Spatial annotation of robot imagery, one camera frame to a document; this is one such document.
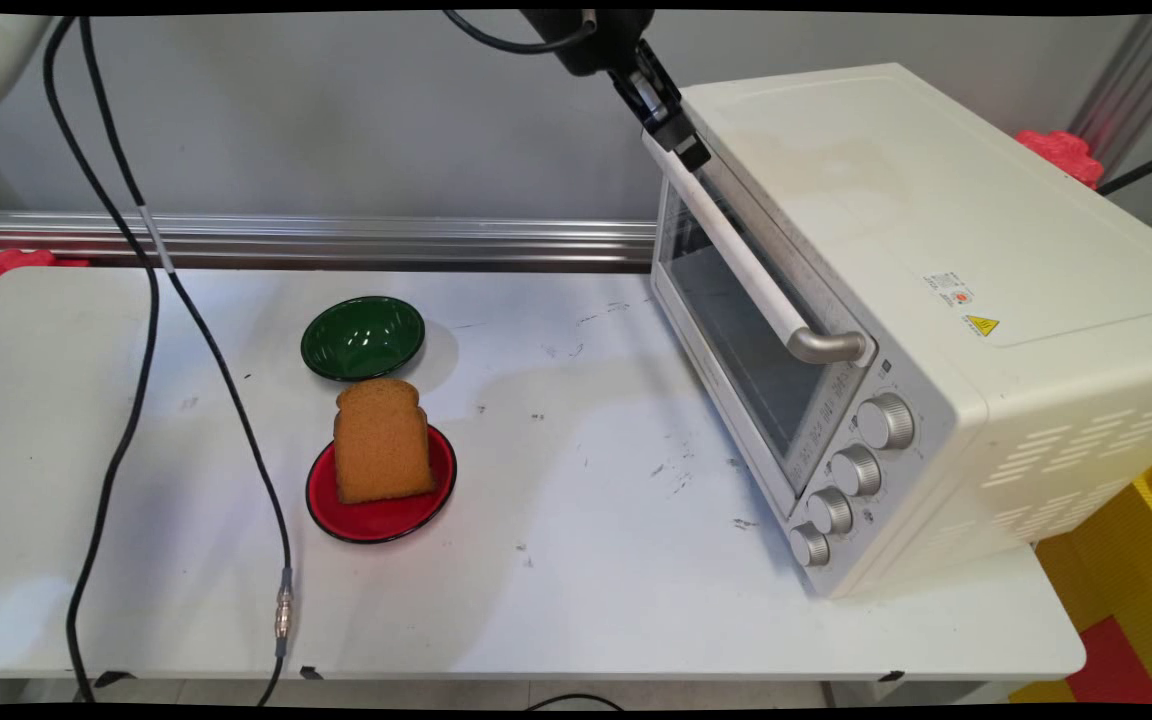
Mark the oven door with handle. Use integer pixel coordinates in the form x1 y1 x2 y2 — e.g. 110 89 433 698
643 125 882 521

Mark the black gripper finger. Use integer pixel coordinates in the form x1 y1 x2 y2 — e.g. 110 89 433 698
634 38 713 173
609 63 679 153

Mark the red plate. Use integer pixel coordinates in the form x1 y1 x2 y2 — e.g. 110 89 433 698
305 422 458 544

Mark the white label sticker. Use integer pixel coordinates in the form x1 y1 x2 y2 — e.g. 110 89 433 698
923 270 976 311

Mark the yellow floor mat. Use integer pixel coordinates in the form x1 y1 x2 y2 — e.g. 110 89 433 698
1011 480 1152 706

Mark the red floor mat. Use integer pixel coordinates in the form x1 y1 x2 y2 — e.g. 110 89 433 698
1066 617 1152 706

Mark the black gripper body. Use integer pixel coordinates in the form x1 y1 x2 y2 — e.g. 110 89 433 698
521 10 657 78

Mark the green bowl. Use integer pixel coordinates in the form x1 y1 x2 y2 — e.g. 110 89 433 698
300 296 427 382

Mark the black cable with metal connector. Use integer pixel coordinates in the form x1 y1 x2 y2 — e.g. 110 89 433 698
76 12 295 707

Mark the brown bread slice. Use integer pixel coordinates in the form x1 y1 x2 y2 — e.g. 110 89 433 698
333 378 437 505

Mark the aluminium rail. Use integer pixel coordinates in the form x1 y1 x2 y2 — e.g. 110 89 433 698
0 210 659 273

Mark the red plastic bracket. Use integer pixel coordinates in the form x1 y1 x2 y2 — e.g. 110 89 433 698
0 250 89 306
1014 130 1104 191

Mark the white toaster oven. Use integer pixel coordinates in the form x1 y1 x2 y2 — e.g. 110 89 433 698
651 63 1152 599

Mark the silver oven knob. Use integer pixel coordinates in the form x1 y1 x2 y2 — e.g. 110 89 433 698
856 393 917 451
828 445 883 498
807 487 854 536
788 523 833 569

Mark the aluminium frame post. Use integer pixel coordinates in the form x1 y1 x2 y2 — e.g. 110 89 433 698
1066 15 1152 186

